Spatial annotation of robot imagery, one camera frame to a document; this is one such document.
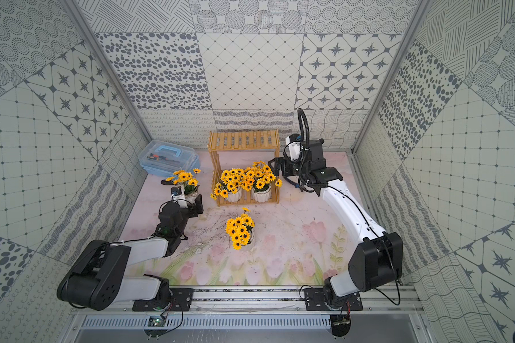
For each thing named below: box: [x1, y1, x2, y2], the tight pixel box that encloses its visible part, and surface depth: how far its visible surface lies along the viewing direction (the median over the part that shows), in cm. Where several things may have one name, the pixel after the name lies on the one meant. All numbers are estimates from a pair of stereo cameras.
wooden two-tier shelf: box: [207, 129, 282, 207], surface depth 90 cm
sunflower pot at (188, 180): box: [165, 167, 202, 203], surface depth 86 cm
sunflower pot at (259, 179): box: [241, 160, 283, 203], surface depth 90 cm
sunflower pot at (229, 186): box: [210, 167, 244, 203], surface depth 88 cm
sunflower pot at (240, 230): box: [225, 207, 256, 251], surface depth 76 cm
